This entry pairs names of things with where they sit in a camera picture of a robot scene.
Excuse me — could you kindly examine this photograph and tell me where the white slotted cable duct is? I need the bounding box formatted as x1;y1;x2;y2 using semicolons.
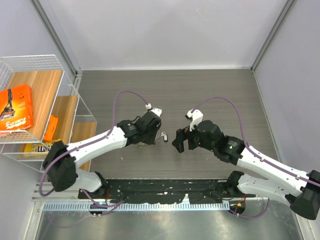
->
42;201;230;212

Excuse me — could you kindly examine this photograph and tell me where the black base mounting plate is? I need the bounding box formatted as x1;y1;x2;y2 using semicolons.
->
89;179;255;205

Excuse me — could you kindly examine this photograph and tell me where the orange product box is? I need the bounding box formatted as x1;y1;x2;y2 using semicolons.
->
0;84;34;131

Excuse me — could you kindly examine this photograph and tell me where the silver key with black tag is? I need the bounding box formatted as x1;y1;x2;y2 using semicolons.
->
161;132;169;143

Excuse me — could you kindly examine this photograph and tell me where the yellow candy bag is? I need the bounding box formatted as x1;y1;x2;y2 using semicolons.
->
23;139;61;157

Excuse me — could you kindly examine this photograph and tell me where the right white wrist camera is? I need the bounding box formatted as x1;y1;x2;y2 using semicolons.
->
185;109;204;132

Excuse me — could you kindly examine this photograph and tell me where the white wire shelf rack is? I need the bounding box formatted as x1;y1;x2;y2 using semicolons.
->
0;54;97;172

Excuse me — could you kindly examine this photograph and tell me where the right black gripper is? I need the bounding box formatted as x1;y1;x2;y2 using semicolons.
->
172;124;216;154

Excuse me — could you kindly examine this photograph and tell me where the metal disc with key rings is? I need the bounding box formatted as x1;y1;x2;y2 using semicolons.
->
135;131;167;148

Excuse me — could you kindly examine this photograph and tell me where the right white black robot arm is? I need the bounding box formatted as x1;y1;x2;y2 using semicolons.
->
172;120;320;220

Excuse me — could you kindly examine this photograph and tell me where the small orange packet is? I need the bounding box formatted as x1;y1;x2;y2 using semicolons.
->
43;115;59;142

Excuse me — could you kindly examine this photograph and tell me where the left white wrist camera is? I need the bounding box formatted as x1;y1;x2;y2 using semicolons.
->
145;103;163;118

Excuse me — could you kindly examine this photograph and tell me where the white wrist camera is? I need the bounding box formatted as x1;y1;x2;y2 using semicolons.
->
145;103;163;118
185;109;204;132

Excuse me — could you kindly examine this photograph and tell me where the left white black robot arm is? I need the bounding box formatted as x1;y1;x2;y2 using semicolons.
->
43;108;162;199

